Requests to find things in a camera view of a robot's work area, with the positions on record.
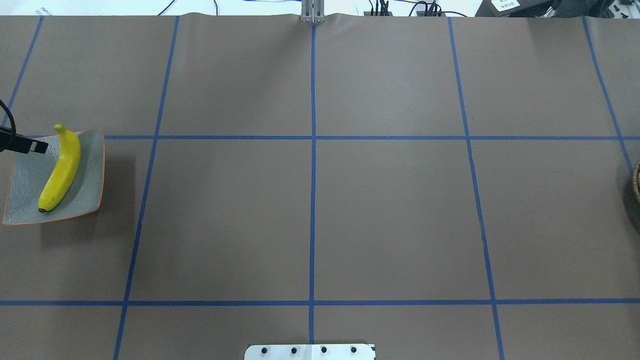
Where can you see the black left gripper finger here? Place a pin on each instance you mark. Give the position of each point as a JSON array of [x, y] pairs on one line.
[[20, 144]]

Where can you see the grey square plate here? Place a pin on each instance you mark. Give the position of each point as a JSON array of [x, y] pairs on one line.
[[29, 173]]

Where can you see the brown wicker basket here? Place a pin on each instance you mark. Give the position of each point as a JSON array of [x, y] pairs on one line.
[[635, 181]]

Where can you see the black box white label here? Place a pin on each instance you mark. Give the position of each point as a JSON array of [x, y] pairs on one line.
[[513, 8]]

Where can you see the aluminium frame post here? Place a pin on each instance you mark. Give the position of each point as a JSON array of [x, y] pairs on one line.
[[313, 12]]

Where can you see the white camera pole base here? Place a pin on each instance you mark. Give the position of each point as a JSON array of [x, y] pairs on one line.
[[327, 351]]

